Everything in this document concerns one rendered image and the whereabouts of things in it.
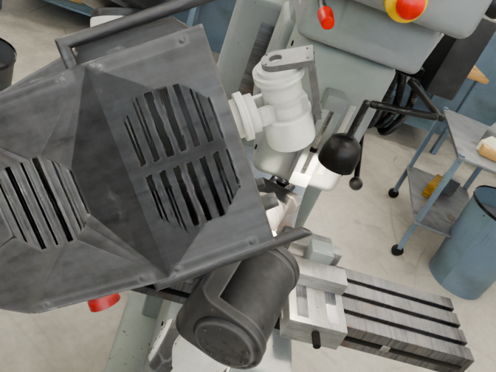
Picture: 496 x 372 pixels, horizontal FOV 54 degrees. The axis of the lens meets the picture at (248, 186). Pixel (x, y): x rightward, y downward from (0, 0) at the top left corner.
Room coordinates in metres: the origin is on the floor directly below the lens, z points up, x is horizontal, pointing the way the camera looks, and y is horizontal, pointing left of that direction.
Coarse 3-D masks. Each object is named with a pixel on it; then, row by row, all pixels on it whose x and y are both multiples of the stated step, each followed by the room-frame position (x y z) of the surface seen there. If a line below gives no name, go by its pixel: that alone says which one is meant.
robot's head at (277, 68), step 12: (300, 48) 0.59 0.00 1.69; (312, 48) 0.58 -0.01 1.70; (264, 60) 0.57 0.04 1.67; (276, 60) 0.58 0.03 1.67; (288, 60) 0.56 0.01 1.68; (300, 60) 0.56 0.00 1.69; (312, 60) 0.56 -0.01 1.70; (252, 72) 0.57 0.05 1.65; (264, 72) 0.56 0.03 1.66; (276, 72) 0.55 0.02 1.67; (288, 72) 0.55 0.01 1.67; (300, 72) 0.56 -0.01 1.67; (312, 72) 0.56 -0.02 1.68; (264, 84) 0.55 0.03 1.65; (276, 84) 0.54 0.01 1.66; (312, 84) 0.56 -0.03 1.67; (312, 96) 0.57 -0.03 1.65
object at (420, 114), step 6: (372, 102) 0.83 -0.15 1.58; (378, 102) 0.83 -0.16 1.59; (378, 108) 0.83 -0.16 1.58; (384, 108) 0.83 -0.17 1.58; (390, 108) 0.84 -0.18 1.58; (396, 108) 0.85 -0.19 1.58; (402, 108) 0.85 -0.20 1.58; (408, 108) 0.86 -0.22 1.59; (408, 114) 0.86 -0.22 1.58; (414, 114) 0.86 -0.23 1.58; (420, 114) 0.87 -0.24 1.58; (426, 114) 0.88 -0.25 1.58; (432, 114) 0.88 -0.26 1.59
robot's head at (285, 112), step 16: (240, 96) 0.55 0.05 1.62; (256, 96) 0.58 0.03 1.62; (272, 96) 0.55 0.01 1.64; (288, 96) 0.56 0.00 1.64; (304, 96) 0.58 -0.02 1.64; (256, 112) 0.55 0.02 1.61; (272, 112) 0.56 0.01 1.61; (288, 112) 0.56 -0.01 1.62; (304, 112) 0.58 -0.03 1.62; (256, 128) 0.55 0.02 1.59; (272, 128) 0.56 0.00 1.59; (288, 128) 0.56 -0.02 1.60; (304, 128) 0.57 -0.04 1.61; (272, 144) 0.57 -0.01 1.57; (288, 144) 0.56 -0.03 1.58; (304, 144) 0.57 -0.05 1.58
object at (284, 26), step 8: (288, 8) 1.18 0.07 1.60; (280, 16) 1.20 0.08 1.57; (288, 16) 1.12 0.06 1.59; (280, 24) 1.14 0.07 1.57; (288, 24) 1.09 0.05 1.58; (280, 32) 1.10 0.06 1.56; (288, 32) 1.09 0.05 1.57; (272, 40) 1.19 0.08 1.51; (280, 40) 1.09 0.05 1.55; (288, 40) 1.09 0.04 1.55; (272, 48) 1.13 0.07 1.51; (280, 48) 1.09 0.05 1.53; (256, 88) 1.16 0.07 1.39
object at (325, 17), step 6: (318, 0) 0.85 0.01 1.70; (324, 0) 0.84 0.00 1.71; (324, 6) 0.78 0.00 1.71; (318, 12) 0.77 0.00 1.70; (324, 12) 0.75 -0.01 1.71; (330, 12) 0.75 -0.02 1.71; (318, 18) 0.77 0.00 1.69; (324, 18) 0.73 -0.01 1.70; (330, 18) 0.73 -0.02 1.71; (324, 24) 0.73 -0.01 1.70; (330, 24) 0.73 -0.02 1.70
